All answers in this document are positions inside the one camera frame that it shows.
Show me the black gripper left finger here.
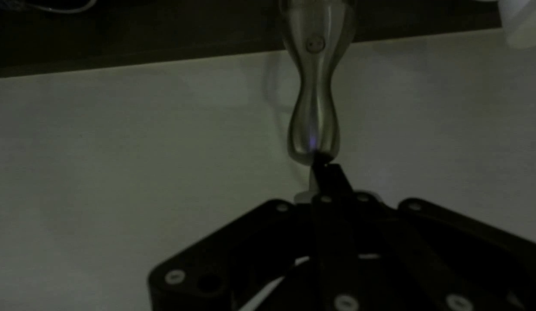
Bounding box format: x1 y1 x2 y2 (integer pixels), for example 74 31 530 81
146 164 359 311

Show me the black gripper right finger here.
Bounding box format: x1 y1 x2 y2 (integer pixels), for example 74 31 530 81
359 194 536 311

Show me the brushed steel faucet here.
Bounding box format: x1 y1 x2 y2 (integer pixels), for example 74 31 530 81
278 0 357 166

